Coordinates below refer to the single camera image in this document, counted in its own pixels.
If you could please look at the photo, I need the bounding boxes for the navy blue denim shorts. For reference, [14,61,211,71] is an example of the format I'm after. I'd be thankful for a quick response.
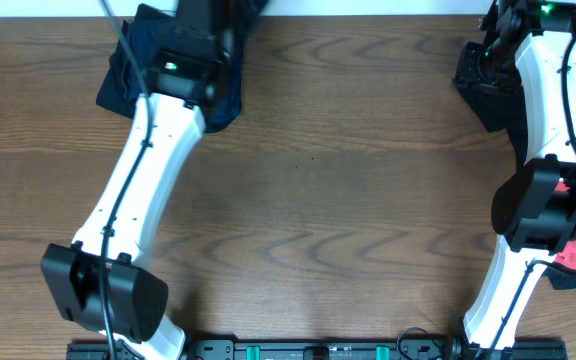
[226,0,269,33]

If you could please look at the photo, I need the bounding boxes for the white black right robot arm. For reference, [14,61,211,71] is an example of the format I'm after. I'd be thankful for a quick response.
[440,0,576,359]

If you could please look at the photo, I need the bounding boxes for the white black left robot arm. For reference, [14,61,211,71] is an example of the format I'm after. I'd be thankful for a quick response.
[40,50,232,359]

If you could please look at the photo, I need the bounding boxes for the black garment under pile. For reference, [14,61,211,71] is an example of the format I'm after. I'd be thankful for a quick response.
[459,88,576,290]

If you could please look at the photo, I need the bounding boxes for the folded navy garment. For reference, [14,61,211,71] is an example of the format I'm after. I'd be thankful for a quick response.
[117,12,245,134]

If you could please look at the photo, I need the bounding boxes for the folded black garment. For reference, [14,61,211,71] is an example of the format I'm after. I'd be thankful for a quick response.
[96,4,174,119]

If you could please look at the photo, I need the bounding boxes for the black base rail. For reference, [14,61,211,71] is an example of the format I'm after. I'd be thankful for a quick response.
[66,338,568,360]

